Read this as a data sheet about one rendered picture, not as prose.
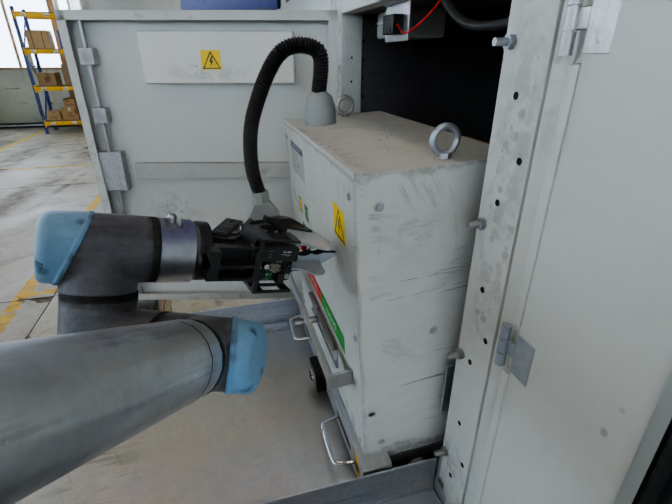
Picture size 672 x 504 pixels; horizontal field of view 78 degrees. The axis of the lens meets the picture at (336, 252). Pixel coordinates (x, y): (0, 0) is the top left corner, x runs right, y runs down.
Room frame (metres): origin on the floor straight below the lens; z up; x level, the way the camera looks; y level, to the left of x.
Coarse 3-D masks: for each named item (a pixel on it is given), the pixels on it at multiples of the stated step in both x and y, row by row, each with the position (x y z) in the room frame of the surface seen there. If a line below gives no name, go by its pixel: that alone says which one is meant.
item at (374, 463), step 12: (300, 312) 0.94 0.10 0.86; (312, 324) 0.84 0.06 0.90; (312, 348) 0.80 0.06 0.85; (336, 396) 0.60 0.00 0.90; (336, 408) 0.59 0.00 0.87; (348, 420) 0.54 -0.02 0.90; (348, 432) 0.52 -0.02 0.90; (348, 444) 0.52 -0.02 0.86; (360, 456) 0.47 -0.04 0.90; (372, 456) 0.47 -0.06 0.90; (384, 456) 0.47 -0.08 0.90; (360, 468) 0.45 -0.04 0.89; (372, 468) 0.45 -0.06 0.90; (384, 468) 0.45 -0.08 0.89
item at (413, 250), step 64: (320, 128) 0.80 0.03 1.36; (384, 128) 0.76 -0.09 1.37; (384, 192) 0.47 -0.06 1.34; (448, 192) 0.49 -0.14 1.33; (384, 256) 0.47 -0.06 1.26; (448, 256) 0.50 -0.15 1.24; (384, 320) 0.47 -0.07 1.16; (448, 320) 0.50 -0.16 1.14; (384, 384) 0.47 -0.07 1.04; (384, 448) 0.48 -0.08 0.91
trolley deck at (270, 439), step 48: (288, 336) 0.89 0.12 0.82; (288, 384) 0.71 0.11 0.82; (144, 432) 0.58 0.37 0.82; (192, 432) 0.58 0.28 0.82; (240, 432) 0.58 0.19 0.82; (288, 432) 0.58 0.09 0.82; (336, 432) 0.58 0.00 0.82; (96, 480) 0.48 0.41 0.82; (144, 480) 0.48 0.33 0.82; (192, 480) 0.48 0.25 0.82; (240, 480) 0.48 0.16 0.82; (288, 480) 0.48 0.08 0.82; (336, 480) 0.48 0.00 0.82
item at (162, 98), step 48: (96, 48) 1.07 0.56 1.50; (144, 48) 1.05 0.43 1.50; (192, 48) 1.05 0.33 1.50; (240, 48) 1.05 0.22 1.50; (336, 48) 1.05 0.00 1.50; (96, 96) 1.05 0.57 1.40; (144, 96) 1.07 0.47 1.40; (192, 96) 1.07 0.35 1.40; (240, 96) 1.08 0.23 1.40; (288, 96) 1.08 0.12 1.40; (336, 96) 1.05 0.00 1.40; (96, 144) 1.07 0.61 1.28; (144, 144) 1.07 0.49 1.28; (192, 144) 1.07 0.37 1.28; (240, 144) 1.08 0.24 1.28; (144, 192) 1.07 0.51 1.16; (192, 192) 1.07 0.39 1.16; (240, 192) 1.08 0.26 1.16; (288, 192) 1.08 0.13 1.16; (144, 288) 1.07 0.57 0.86; (192, 288) 1.07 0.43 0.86; (240, 288) 1.08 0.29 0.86
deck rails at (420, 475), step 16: (256, 304) 0.94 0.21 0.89; (272, 304) 0.95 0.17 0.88; (288, 304) 0.96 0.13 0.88; (256, 320) 0.94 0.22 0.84; (272, 320) 0.95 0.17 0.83; (416, 464) 0.46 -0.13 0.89; (432, 464) 0.47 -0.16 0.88; (352, 480) 0.43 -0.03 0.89; (368, 480) 0.44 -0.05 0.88; (384, 480) 0.44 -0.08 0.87; (400, 480) 0.45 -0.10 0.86; (416, 480) 0.46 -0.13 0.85; (432, 480) 0.47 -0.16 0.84; (288, 496) 0.40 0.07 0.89; (304, 496) 0.41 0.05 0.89; (320, 496) 0.42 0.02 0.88; (336, 496) 0.42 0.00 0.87; (352, 496) 0.43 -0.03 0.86; (368, 496) 0.44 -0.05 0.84; (384, 496) 0.44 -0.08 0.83; (400, 496) 0.45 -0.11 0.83
